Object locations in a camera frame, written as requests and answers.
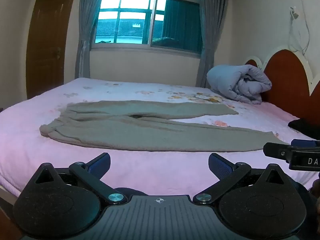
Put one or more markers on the wall socket with plug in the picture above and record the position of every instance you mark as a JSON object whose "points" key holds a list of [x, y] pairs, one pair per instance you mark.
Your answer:
{"points": [[294, 13]]}

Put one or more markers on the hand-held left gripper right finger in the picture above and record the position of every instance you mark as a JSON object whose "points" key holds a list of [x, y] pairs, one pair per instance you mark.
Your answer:
{"points": [[220, 167]]}

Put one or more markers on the brown wooden door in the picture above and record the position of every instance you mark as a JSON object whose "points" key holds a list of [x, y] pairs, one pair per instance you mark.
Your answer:
{"points": [[47, 42]]}

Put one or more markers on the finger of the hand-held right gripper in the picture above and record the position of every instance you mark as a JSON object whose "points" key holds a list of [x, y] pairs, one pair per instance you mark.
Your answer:
{"points": [[305, 143], [275, 150]]}

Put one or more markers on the window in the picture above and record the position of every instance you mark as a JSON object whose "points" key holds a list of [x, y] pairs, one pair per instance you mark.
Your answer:
{"points": [[130, 5]]}

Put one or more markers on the dark cloth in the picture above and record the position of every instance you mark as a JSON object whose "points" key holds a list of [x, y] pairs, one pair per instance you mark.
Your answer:
{"points": [[305, 128]]}

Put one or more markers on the folded light blue quilt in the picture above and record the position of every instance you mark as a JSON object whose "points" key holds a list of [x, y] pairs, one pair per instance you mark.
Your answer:
{"points": [[232, 82]]}

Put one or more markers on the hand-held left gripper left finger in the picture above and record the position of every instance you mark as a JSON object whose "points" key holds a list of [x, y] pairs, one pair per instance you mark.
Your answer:
{"points": [[100, 166]]}

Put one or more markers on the bed with pink floral sheet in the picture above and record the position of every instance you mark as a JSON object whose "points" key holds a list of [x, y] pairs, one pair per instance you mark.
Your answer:
{"points": [[160, 165]]}

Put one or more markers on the grey-beige pants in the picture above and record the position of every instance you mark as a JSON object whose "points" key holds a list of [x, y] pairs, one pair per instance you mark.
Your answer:
{"points": [[125, 132]]}

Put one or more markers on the brown wooden headboard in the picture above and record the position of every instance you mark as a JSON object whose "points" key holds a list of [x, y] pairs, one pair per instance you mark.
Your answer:
{"points": [[287, 80]]}

